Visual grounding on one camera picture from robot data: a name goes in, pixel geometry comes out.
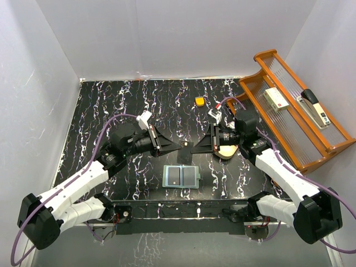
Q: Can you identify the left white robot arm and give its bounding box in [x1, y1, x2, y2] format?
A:
[17, 123, 180, 250]

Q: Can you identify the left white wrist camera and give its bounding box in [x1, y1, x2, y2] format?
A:
[136, 111, 152, 130]

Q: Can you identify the wooden tray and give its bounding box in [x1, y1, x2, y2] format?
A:
[216, 145, 238, 160]

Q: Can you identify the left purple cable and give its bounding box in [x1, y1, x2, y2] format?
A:
[10, 114, 140, 266]

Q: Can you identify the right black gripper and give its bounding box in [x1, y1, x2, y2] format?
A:
[191, 123, 244, 154]

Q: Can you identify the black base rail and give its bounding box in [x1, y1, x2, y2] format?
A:
[91, 199, 281, 237]

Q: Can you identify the purple cable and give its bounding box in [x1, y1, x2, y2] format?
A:
[216, 97, 356, 254]
[10, 114, 140, 266]

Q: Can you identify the yellow small block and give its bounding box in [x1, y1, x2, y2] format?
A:
[195, 97, 205, 107]

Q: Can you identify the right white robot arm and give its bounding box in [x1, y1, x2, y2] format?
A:
[191, 108, 343, 244]

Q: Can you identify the wooden tiered shelf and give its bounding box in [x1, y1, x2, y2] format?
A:
[227, 50, 355, 174]

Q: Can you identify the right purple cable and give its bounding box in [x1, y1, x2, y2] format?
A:
[216, 97, 356, 254]

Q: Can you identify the black beige stapler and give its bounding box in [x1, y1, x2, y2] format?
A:
[296, 88, 330, 129]

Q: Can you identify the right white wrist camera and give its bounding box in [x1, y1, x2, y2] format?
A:
[208, 104, 222, 125]

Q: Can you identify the white staple box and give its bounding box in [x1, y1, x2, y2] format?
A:
[263, 87, 289, 112]

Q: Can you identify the green card holder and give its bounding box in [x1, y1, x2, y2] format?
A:
[162, 165, 201, 189]

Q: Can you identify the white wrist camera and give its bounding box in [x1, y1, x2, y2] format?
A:
[208, 104, 222, 125]
[136, 111, 152, 130]

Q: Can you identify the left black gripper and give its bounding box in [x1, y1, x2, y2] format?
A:
[123, 125, 181, 157]

